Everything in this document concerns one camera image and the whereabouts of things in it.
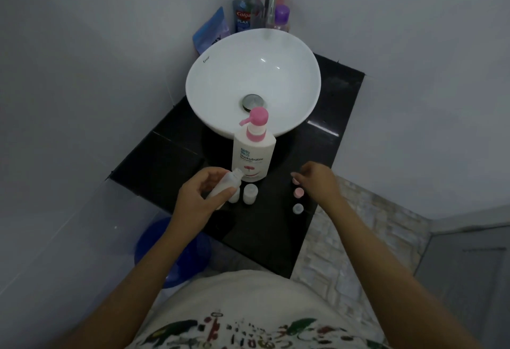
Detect person's left hand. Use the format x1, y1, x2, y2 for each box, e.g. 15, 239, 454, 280
171, 166, 244, 228

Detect person's right hand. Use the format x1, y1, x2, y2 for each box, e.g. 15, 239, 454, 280
291, 161, 343, 207

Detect white hand sanitizer pump bottle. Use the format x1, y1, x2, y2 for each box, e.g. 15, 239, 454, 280
232, 106, 277, 183

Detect person's left forearm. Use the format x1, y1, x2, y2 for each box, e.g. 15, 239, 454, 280
52, 215, 204, 349

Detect person's right forearm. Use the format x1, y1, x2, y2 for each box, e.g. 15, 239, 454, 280
321, 196, 485, 349

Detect purple capped bottle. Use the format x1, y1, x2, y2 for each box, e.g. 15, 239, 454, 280
271, 5, 291, 33

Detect blue mouthwash bottle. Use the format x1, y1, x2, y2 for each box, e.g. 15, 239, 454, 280
232, 0, 258, 34

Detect blue plastic bucket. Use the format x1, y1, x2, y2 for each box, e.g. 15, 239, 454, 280
134, 217, 213, 289

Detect metal sink drain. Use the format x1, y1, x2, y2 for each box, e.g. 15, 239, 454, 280
240, 94, 265, 112

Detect white printed shirt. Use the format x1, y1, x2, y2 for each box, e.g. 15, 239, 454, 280
135, 269, 393, 349

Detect white round sink basin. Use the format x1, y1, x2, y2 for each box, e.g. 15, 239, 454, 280
185, 28, 322, 139

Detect blue pouch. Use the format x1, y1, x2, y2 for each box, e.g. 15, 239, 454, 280
192, 6, 231, 54

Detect grey door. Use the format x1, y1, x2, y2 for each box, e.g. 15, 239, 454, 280
414, 211, 510, 349

